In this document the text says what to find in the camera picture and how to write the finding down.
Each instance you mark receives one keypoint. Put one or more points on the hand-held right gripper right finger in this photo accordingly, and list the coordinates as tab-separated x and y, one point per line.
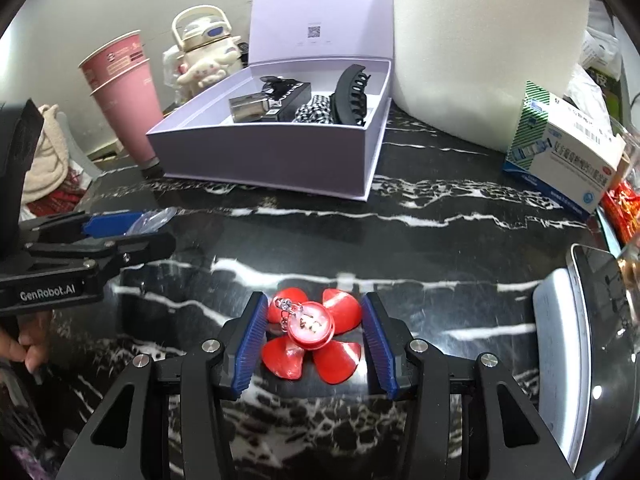
380	347

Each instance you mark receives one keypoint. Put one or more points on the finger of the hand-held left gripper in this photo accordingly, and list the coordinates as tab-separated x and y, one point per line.
135	249
110	224

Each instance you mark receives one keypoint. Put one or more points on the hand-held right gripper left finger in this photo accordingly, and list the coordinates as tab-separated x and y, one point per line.
250	342

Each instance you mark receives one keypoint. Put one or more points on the lavender gift box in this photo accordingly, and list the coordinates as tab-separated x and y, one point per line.
260	155

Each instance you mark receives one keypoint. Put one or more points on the smoky transparent plastic case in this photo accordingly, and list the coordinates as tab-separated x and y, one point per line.
249	107

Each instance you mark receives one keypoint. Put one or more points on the black rectangular cosmetics box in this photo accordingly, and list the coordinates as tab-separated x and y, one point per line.
295	100

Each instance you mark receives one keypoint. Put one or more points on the checkered fabric scrunchie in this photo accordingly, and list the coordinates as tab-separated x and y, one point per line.
315	110

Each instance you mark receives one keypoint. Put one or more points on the black claw hair clip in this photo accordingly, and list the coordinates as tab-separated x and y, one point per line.
350	95

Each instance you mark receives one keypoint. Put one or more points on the person's left hand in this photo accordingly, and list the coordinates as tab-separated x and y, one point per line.
30	347

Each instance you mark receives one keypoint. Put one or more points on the beige fluffy cloth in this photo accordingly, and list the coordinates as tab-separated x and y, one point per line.
47	155

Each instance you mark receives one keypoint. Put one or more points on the red plaid cloth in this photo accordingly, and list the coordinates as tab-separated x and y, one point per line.
60	195

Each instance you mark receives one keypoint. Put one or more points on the pink paper cup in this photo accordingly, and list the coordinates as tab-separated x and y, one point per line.
112	62
132	120

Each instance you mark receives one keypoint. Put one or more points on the cream cartoon dog bottle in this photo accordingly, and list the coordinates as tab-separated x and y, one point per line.
202	60

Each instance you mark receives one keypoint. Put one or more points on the white device with dark top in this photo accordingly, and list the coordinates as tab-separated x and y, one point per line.
590	360

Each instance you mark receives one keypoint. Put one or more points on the small black hair clip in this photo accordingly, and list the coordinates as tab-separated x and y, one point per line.
272	84

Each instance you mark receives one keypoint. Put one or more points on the pink patterned cloth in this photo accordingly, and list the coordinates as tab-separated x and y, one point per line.
32	462

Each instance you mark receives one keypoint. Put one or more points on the green blue white medicine box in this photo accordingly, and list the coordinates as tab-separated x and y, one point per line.
570	160

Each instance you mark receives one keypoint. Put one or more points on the red packet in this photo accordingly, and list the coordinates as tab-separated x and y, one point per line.
622	210

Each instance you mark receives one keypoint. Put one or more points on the white foam block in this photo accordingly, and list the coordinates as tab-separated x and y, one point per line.
475	50

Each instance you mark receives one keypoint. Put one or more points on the crumpled plastic bag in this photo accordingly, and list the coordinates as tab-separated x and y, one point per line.
595	45

